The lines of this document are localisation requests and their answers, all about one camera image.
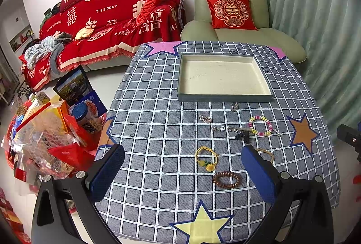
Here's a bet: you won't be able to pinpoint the tan braided bracelet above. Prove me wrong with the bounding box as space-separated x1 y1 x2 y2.
256 147 275 165

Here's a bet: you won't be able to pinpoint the colourful beaded bracelet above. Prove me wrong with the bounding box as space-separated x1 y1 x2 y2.
248 115 274 137

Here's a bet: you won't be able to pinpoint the black hair claw clip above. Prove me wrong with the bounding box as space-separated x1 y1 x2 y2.
235 131 250 145

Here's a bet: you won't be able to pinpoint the yellow string bracelet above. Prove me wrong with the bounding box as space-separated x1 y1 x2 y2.
195 145 219 173

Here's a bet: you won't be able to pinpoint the silver heart pendant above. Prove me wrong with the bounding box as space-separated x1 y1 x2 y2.
198 114 212 124

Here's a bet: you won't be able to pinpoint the silver star hair clip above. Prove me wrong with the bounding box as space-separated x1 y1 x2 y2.
228 127 252 133

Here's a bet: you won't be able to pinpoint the cream jewelry tray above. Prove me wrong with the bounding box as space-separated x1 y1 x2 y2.
177 53 273 102

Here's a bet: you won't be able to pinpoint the clear plastic gift bags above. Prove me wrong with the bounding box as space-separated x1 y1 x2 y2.
1 117 76 196

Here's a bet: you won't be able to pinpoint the orange gift box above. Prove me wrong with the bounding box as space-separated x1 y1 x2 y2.
14 101 72 148

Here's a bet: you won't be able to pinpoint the blue lidded jar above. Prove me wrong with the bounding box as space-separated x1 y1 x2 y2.
71 102 90 126

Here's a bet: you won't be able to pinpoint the blue snack box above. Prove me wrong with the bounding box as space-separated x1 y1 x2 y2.
79 90 107 134

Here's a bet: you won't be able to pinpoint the dark landscape box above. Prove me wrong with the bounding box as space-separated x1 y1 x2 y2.
53 66 93 106

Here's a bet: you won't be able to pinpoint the teal curtain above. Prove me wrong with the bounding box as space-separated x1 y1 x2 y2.
268 0 360 136

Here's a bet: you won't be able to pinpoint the grey checked tablecloth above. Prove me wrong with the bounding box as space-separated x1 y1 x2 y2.
97 42 340 243

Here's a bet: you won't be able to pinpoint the red embroidered cushion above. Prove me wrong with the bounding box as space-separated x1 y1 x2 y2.
206 0 257 30

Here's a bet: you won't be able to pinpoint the pile of grey clothes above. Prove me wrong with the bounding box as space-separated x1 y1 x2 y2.
24 32 73 75

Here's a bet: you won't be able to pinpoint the round beige plush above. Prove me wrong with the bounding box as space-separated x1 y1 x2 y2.
74 27 94 40

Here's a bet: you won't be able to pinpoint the green armchair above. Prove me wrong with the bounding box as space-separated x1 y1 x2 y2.
180 0 307 64

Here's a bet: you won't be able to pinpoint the red covered sofa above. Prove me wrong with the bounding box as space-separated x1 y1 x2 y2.
18 0 183 92

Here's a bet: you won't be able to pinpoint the red fan cushion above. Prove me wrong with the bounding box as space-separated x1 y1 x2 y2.
135 0 163 27

